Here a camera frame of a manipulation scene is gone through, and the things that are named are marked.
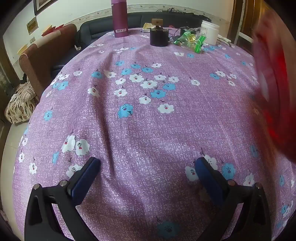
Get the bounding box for yellow wall plaque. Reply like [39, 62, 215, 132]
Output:
[26, 20, 38, 35]

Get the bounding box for wooden door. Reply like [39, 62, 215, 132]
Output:
[228, 0, 262, 56]

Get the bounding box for framed wall picture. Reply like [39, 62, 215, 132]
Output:
[33, 0, 50, 16]

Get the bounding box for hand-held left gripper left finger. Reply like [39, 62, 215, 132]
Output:
[24, 157, 101, 241]

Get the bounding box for brown armchair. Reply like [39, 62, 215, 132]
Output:
[19, 24, 77, 98]

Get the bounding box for white plastic jar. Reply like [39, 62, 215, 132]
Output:
[201, 20, 220, 45]

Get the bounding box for purple floral tablecloth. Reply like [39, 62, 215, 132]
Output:
[13, 27, 296, 241]

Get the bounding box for black leather sofa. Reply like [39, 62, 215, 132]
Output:
[51, 11, 212, 72]

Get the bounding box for green plastic packet bundle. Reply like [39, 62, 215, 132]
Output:
[174, 30, 206, 54]

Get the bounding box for purple thermos bottle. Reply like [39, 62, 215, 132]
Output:
[110, 0, 129, 38]

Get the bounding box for wooden glass-panel cabinet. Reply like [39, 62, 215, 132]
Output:
[0, 37, 20, 121]

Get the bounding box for large red scalloped plate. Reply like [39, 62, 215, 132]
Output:
[253, 9, 296, 160]

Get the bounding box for black cylindrical container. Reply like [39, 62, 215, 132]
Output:
[149, 27, 168, 47]

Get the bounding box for patterned cushion stool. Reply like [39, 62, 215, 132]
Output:
[5, 80, 37, 124]

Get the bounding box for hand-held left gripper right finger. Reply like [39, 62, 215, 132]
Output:
[195, 157, 272, 241]

